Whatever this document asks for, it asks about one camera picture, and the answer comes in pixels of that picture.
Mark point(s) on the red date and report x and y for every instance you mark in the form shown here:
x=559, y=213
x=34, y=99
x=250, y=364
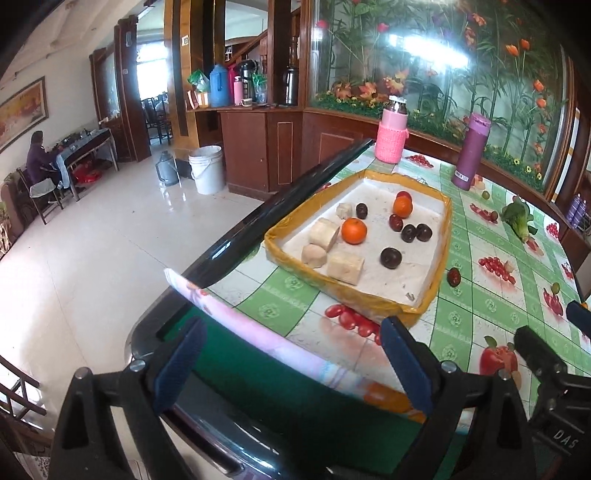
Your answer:
x=395, y=223

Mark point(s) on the dark brown date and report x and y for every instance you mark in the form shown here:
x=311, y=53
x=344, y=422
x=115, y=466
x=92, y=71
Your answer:
x=361, y=211

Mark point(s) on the small sugarcane piece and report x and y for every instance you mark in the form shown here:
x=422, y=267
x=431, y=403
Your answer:
x=509, y=266
x=344, y=210

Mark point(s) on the steel thermos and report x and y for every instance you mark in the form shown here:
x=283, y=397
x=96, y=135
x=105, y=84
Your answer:
x=290, y=87

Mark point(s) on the metal chair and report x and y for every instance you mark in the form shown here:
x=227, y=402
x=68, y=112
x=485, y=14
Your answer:
x=41, y=189

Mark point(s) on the purple spray can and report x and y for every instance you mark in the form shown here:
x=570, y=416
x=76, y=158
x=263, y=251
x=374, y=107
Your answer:
x=581, y=214
x=573, y=208

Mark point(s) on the yellow taped foam tray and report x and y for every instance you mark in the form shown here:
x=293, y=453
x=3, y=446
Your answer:
x=411, y=279

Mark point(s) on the large sugarcane piece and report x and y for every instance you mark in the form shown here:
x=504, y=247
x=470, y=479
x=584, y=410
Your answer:
x=345, y=267

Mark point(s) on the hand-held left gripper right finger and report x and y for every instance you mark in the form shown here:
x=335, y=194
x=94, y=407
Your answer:
x=406, y=364

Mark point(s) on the dining table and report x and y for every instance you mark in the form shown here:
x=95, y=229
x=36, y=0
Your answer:
x=87, y=141

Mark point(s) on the purple bottle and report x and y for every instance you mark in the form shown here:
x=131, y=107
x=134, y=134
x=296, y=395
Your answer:
x=471, y=152

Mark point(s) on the flower painted glass partition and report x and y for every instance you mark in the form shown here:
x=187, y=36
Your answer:
x=438, y=69

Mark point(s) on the pink knitted sleeve jar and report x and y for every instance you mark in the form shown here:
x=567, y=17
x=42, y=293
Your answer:
x=391, y=138

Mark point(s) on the dark plum pair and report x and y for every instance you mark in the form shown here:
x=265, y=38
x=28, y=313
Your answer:
x=424, y=232

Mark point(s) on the dark plum on tablecloth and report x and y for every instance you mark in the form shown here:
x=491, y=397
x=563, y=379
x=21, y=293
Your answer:
x=454, y=277

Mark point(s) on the round sugarcane piece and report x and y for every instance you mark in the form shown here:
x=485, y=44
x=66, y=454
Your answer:
x=324, y=234

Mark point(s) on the blue thermos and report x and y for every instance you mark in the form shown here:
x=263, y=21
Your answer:
x=217, y=87

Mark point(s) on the pink thermos bottle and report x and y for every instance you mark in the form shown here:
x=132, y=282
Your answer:
x=238, y=91

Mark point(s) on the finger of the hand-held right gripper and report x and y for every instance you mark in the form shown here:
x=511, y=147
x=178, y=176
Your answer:
x=581, y=318
x=545, y=353

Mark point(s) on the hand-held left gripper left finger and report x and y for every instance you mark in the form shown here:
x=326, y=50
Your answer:
x=180, y=364

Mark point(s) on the green floral tablecloth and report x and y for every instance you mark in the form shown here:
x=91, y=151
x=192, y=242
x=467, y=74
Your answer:
x=461, y=318

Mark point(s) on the red bag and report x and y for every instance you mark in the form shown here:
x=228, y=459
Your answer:
x=87, y=175

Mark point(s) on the bok choy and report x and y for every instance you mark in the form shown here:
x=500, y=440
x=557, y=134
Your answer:
x=518, y=218

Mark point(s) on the wooden cabinet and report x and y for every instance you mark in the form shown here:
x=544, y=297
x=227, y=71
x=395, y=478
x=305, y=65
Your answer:
x=258, y=147

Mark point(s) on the gray kettle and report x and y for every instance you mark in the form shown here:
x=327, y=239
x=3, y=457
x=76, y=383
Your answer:
x=167, y=170

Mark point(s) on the framed wall painting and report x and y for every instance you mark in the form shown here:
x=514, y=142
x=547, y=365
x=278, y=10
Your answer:
x=21, y=113

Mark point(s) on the white bucket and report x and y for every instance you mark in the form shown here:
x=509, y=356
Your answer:
x=207, y=173

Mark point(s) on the dark thermos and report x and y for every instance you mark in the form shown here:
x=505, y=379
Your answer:
x=247, y=76

